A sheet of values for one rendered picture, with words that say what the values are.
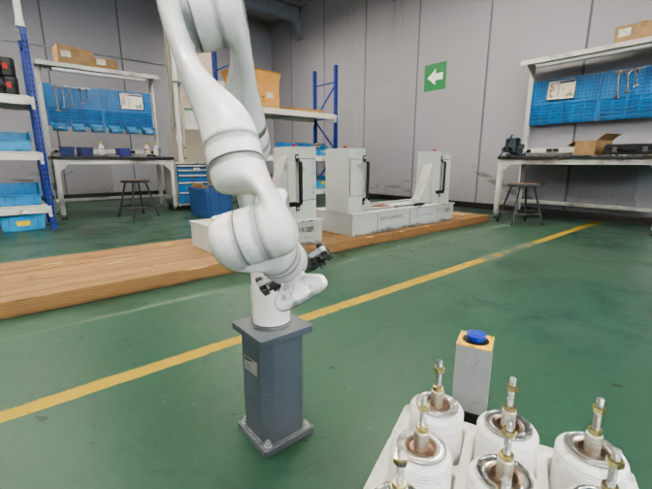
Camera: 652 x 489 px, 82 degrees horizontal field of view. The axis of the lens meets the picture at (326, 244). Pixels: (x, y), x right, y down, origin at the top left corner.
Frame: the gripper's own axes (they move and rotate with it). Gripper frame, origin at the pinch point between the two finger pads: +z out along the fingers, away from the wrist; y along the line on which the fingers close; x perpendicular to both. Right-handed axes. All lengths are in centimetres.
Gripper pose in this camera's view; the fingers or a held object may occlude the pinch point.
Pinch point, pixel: (301, 275)
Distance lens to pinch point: 75.6
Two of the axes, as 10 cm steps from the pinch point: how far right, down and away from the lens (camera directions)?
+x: 4.7, 8.4, -2.7
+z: 1.2, 2.4, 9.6
